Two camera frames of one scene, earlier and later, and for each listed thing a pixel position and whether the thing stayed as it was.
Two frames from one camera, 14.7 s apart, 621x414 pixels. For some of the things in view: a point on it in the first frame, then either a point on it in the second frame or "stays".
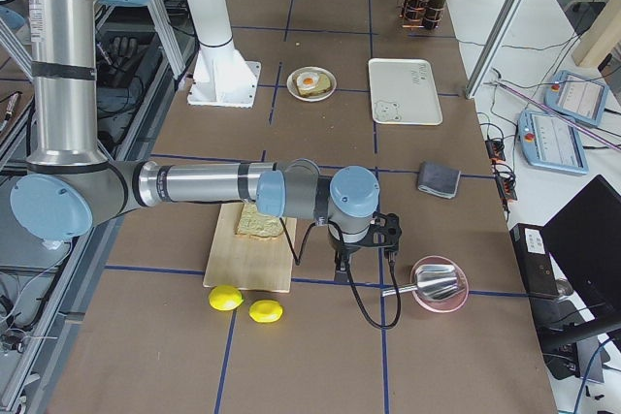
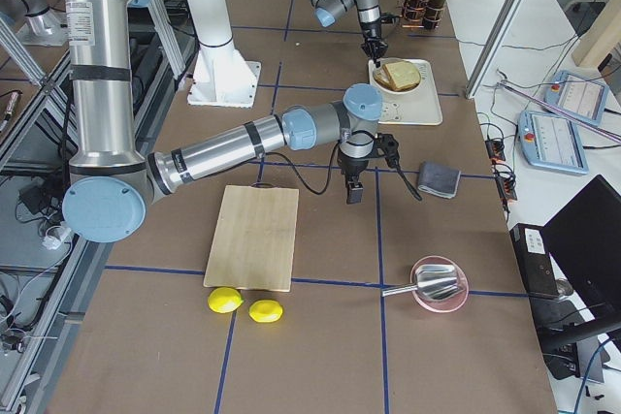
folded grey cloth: x=438 y=179 stays
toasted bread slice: x=254 y=224 -> x=402 y=74
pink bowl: x=445 y=304 stays
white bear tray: x=403 y=92 stays
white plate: x=315 y=98 -> x=386 y=61
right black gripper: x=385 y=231 -> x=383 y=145
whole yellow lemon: x=225 y=298 stays
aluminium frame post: x=507 y=21 stays
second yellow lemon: x=266 y=310 stays
